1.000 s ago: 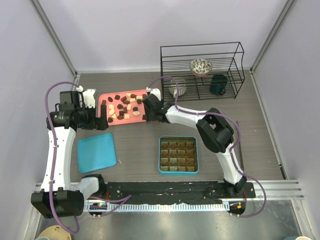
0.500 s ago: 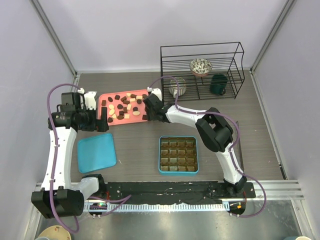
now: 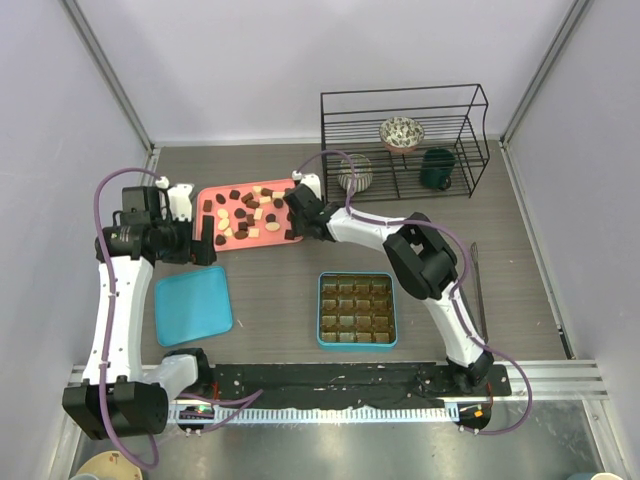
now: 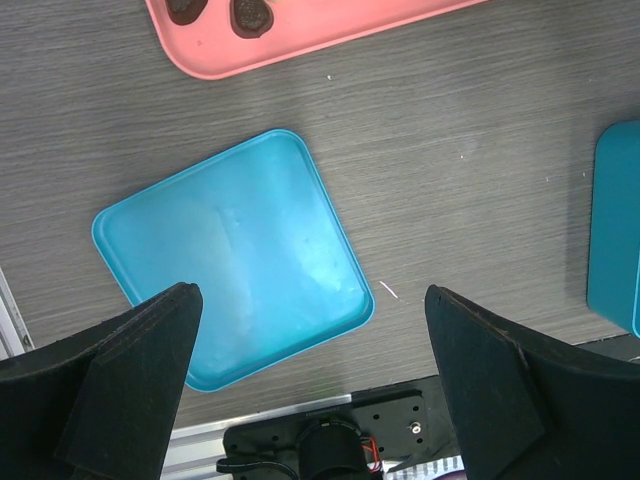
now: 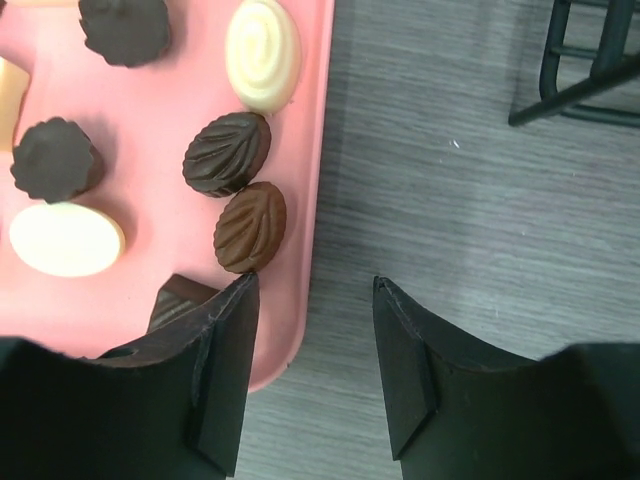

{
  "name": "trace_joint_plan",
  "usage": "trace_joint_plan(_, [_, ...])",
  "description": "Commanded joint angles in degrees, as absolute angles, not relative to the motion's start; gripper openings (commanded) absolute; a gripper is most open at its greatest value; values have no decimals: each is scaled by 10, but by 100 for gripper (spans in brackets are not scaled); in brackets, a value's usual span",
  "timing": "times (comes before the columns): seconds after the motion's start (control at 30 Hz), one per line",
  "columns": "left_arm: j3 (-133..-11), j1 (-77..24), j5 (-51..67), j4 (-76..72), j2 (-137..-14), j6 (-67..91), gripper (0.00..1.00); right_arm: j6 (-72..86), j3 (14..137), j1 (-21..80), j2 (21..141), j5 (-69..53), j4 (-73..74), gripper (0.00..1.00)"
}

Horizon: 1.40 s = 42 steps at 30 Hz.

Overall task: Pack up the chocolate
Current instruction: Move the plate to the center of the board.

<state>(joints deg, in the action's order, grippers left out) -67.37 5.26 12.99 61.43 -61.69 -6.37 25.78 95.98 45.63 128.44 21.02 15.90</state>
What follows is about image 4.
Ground blue tin lid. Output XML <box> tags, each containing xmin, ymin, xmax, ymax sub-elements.
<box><xmin>91</xmin><ymin>129</ymin><xmax>375</xmax><ymax>392</ymax></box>

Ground dark ridged chocolate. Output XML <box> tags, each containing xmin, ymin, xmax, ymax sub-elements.
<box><xmin>230</xmin><ymin>0</ymin><xmax>274</xmax><ymax>39</ymax></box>

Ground dark round chocolate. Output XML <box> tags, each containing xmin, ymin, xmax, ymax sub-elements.
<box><xmin>165</xmin><ymin>0</ymin><xmax>208</xmax><ymax>26</ymax></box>

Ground pink tray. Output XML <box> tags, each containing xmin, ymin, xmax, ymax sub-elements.
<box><xmin>146</xmin><ymin>1</ymin><xmax>475</xmax><ymax>80</ymax></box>

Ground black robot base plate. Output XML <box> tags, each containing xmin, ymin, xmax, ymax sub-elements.
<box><xmin>216</xmin><ymin>376</ymin><xmax>463</xmax><ymax>479</ymax></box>

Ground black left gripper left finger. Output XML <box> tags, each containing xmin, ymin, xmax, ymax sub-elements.
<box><xmin>1</xmin><ymin>283</ymin><xmax>203</xmax><ymax>479</ymax></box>

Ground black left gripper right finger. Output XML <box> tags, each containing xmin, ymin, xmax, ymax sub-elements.
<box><xmin>425</xmin><ymin>285</ymin><xmax>639</xmax><ymax>479</ymax></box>

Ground blue chocolate tin box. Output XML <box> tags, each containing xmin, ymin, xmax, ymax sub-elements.
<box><xmin>587</xmin><ymin>120</ymin><xmax>639</xmax><ymax>336</ymax></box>

